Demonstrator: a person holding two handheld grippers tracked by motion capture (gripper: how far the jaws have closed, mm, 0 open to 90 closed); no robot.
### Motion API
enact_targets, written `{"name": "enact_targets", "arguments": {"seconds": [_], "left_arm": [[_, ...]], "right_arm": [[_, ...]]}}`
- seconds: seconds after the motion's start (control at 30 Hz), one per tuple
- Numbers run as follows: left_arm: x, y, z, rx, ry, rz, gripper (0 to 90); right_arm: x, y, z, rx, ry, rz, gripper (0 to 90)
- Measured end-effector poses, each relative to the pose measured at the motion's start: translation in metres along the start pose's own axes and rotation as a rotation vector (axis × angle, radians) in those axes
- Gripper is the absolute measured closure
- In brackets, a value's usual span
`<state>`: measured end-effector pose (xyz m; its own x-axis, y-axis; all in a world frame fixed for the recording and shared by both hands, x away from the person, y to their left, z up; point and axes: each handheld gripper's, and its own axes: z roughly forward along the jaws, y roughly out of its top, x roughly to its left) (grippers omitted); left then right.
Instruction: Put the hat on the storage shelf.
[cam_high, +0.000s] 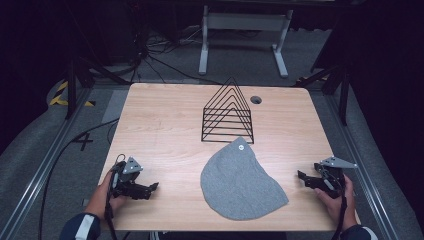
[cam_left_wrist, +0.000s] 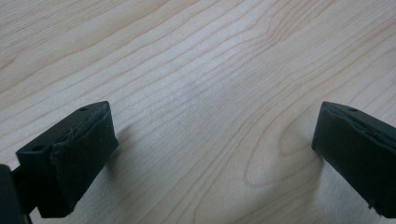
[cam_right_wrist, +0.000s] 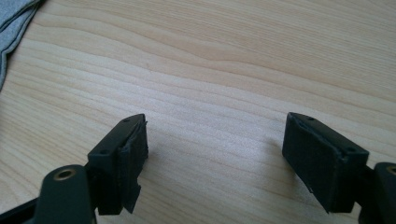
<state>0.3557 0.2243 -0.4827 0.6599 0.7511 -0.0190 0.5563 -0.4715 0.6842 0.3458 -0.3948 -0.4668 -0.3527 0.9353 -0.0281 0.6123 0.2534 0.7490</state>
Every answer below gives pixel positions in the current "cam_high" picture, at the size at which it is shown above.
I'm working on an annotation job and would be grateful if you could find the aluminium floor rail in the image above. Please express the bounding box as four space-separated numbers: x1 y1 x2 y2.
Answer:
323 94 401 240
0 87 94 240

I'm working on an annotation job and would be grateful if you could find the person's left hand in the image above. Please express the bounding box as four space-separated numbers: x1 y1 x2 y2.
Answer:
84 170 130 220

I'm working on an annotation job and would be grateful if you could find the grey metal stand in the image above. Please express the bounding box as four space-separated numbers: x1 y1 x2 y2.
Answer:
198 4 295 79

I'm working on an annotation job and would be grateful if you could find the black wire rack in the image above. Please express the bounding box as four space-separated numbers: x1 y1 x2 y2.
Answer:
200 76 255 145

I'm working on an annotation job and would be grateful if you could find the right hand-held gripper cable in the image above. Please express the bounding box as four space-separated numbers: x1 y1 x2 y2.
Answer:
331 194 348 240

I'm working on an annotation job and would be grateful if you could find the left hand-held gripper cable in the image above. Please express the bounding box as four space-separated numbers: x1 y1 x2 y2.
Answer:
104 153 127 240

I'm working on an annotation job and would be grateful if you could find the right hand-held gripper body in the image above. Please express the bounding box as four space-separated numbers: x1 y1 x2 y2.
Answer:
314 156 358 200

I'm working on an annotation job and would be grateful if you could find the grey knit hat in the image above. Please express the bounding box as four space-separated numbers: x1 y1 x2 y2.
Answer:
200 136 290 221

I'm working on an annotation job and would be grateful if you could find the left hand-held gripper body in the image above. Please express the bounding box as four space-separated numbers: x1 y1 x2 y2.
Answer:
111 156 150 201

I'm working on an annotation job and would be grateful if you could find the bundle of black cables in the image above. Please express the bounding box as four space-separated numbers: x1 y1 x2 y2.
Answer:
129 23 223 86

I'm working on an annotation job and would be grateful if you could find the black tripod stand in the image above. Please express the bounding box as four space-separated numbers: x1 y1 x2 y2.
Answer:
64 54 132 120
293 63 352 126

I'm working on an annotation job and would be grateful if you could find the yellow black floor tape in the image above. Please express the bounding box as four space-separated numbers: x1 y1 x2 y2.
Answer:
49 80 97 108

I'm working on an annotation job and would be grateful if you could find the hand-held gripper cable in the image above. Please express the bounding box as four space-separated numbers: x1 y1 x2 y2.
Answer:
104 153 127 240
331 194 348 240

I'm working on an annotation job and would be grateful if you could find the person's right hand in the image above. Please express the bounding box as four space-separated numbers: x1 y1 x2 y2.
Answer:
314 174 359 232

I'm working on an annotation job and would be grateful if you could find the black floor cable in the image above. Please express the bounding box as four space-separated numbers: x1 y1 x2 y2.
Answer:
38 118 120 240

